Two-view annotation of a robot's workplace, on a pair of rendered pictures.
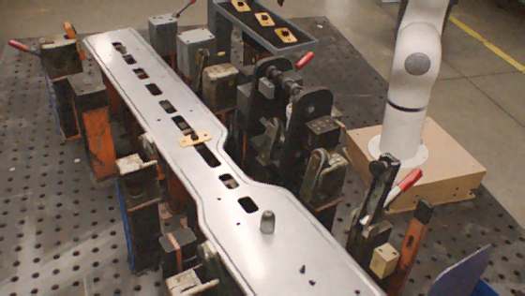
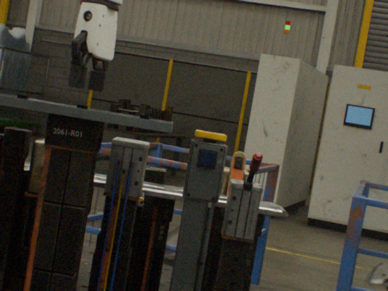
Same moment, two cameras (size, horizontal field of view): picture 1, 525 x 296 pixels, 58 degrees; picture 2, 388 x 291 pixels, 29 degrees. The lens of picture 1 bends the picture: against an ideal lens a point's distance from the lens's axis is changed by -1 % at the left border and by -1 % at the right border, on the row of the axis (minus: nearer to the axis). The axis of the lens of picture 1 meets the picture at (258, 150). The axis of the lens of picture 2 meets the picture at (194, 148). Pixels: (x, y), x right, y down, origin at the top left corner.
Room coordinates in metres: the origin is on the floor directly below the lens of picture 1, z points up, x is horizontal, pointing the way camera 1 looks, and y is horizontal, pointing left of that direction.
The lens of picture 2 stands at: (2.33, -1.09, 1.20)
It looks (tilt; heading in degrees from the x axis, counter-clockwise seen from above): 3 degrees down; 123
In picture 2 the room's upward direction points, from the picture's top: 9 degrees clockwise
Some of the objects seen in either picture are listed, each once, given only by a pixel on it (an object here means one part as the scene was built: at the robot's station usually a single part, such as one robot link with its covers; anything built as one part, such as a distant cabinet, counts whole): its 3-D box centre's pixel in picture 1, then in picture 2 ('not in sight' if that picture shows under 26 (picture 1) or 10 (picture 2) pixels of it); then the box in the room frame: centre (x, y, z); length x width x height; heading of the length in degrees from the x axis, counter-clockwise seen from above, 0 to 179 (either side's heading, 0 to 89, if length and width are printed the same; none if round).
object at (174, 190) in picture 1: (183, 168); (16, 228); (1.02, 0.21, 0.84); 0.17 x 0.06 x 0.29; 124
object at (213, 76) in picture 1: (219, 125); (40, 227); (1.18, 0.12, 0.89); 0.13 x 0.11 x 0.38; 124
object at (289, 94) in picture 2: not in sight; (287, 121); (-2.39, 8.41, 1.22); 2.40 x 0.54 x 2.45; 105
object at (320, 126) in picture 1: (312, 190); not in sight; (0.89, -0.14, 0.91); 0.07 x 0.05 x 0.42; 124
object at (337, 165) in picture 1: (319, 217); not in sight; (0.82, -0.16, 0.88); 0.11 x 0.09 x 0.37; 124
